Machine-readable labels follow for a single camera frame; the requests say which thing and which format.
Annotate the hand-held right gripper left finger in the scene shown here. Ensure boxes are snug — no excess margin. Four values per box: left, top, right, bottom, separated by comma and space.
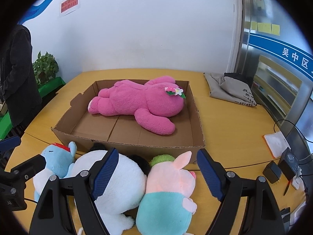
29, 147, 120, 235

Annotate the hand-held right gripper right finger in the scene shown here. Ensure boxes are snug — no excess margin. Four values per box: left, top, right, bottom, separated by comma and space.
196, 148, 290, 235

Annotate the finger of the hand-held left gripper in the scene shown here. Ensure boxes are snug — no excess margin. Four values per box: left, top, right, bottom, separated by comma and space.
10, 155, 47, 178
0, 136, 22, 155

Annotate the white plush panda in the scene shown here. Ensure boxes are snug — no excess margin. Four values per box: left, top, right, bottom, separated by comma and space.
33, 143, 151, 235

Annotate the light blue plush toy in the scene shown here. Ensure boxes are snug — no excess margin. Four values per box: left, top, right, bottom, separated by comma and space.
40, 141, 78, 179

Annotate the pink plush pig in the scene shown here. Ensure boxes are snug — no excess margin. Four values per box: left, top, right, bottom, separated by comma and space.
136, 151, 198, 235

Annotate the shallow cardboard box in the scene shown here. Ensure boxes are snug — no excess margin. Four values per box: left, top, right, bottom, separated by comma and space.
51, 80, 206, 164

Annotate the green fuzzy plush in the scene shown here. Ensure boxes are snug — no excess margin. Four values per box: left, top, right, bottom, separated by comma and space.
150, 154, 174, 168

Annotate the black power adapter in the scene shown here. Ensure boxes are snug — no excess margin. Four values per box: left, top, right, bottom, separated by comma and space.
263, 161, 282, 183

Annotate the green covered table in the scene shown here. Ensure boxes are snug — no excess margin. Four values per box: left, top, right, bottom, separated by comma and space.
0, 77, 66, 140

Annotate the white card with orange edge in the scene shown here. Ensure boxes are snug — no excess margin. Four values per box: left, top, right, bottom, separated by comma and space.
263, 131, 291, 158

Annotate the black box device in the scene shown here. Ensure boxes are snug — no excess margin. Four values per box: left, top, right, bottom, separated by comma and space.
279, 149, 300, 180

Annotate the pink plush bear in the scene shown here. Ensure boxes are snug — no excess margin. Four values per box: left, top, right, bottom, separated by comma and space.
87, 76, 185, 136

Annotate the green potted plant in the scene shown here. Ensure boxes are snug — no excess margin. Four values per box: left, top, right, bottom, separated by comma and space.
32, 51, 59, 86

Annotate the grey tote bag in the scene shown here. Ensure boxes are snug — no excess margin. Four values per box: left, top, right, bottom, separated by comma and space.
204, 72, 257, 107

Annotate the blue banner sticker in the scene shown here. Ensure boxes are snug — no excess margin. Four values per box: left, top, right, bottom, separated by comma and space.
248, 33, 313, 79

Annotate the black cable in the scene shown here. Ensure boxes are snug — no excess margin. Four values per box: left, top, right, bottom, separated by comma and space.
273, 119, 313, 152

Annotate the red wall sign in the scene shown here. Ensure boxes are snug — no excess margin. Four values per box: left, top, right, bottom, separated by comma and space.
59, 0, 80, 16

